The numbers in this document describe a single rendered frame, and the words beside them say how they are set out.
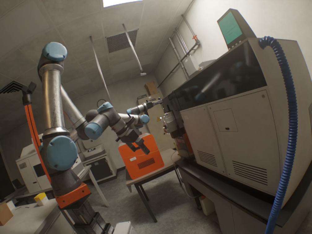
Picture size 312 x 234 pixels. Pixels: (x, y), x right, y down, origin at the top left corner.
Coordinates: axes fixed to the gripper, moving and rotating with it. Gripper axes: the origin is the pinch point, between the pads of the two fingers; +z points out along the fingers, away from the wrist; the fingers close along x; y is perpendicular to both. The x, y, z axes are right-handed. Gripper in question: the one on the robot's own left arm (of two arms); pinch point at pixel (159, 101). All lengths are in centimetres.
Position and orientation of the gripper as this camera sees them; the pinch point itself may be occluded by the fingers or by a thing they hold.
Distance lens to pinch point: 130.5
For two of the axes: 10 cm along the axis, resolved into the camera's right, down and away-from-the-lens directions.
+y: -3.7, -9.3, -0.2
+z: 9.1, -3.6, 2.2
